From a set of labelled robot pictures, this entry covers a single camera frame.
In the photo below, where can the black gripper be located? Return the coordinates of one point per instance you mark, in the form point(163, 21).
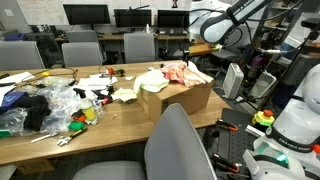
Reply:
point(186, 55)

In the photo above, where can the peach cloth garment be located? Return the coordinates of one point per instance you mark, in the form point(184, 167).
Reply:
point(198, 78)

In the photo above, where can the pale yellow cloth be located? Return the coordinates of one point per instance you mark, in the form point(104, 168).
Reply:
point(151, 81)

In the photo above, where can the large brown cardboard box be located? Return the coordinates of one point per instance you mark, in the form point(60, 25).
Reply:
point(193, 98)

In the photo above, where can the black keyboard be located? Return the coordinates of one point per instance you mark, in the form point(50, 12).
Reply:
point(120, 33)
point(176, 34)

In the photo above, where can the small white object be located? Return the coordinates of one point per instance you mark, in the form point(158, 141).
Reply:
point(151, 69)

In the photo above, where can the black computer monitor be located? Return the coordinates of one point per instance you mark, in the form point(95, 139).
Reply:
point(86, 14)
point(132, 18)
point(173, 18)

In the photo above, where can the white space heater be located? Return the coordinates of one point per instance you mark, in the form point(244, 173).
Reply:
point(232, 81)

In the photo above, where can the white bottle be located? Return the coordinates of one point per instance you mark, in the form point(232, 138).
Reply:
point(147, 28)

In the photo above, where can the small white card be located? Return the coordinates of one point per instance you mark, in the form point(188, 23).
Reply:
point(129, 78)

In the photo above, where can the small dark trophy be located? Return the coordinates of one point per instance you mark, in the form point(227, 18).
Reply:
point(174, 3)

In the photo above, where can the dark green small object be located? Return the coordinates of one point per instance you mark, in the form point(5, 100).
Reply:
point(120, 72)

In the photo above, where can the light green cloth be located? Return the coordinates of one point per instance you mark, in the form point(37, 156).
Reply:
point(125, 95)

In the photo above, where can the purple object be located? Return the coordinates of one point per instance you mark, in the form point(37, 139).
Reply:
point(256, 65)

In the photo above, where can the orange black clamp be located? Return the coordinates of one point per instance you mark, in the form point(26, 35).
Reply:
point(226, 163)
point(226, 125)

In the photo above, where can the orange ball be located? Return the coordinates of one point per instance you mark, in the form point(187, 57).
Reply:
point(111, 71)

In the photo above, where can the white grilled fan heater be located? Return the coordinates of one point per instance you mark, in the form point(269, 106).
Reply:
point(263, 85)

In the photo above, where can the gray framed office chair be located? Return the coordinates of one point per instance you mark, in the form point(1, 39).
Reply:
point(176, 150)

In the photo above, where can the small metal object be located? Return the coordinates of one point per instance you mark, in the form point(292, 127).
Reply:
point(115, 116)

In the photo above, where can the black red tool pile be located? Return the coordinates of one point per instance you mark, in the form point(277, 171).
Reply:
point(103, 95)

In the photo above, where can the white paper stack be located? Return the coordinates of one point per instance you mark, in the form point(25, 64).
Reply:
point(95, 82)

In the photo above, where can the yellow red emergency stop button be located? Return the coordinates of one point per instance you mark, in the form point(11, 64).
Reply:
point(263, 118)

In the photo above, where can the silver metal bar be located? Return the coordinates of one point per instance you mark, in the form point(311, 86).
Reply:
point(255, 131)

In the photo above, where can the black perforated mounting board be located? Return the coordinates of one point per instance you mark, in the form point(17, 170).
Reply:
point(238, 146)

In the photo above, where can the clear plastic water bottle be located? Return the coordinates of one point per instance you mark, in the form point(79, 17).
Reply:
point(98, 109)

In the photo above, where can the metal shelf rack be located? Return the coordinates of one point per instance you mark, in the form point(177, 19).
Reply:
point(278, 23)

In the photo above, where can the yellow liquid spray bottle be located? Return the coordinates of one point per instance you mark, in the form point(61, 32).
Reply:
point(87, 110)

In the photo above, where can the black orange small tool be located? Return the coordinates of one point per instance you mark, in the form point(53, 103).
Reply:
point(78, 116)

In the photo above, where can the green plastic toy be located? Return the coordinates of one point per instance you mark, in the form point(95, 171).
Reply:
point(76, 126)

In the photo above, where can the large clear plastic bag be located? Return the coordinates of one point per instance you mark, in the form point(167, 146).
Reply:
point(61, 100)

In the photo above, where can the yellow ball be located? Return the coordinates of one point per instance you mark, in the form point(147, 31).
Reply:
point(45, 73)

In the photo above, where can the black mesh office chair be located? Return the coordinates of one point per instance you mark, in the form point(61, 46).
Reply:
point(45, 48)

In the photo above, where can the black cloth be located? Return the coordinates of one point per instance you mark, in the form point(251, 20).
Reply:
point(36, 111)

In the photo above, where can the white marker pen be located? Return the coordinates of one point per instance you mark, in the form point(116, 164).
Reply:
point(43, 137)

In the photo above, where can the blue bin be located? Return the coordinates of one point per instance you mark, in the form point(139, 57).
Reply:
point(15, 36)

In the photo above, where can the blue bag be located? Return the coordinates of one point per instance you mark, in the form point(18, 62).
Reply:
point(13, 100)

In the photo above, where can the small clear plastic bag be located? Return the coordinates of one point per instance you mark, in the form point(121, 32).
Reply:
point(11, 121)

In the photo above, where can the green flat object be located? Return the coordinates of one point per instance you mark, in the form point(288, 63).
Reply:
point(5, 134)

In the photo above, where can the tan wrist camera mount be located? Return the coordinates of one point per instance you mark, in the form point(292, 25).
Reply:
point(203, 49)

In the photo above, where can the wooden wall desk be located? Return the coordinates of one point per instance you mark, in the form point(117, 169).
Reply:
point(110, 36)

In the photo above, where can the black camera on stand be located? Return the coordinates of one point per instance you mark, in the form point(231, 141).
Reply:
point(310, 23)

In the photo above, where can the white wall plate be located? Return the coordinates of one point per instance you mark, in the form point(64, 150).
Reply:
point(9, 12)

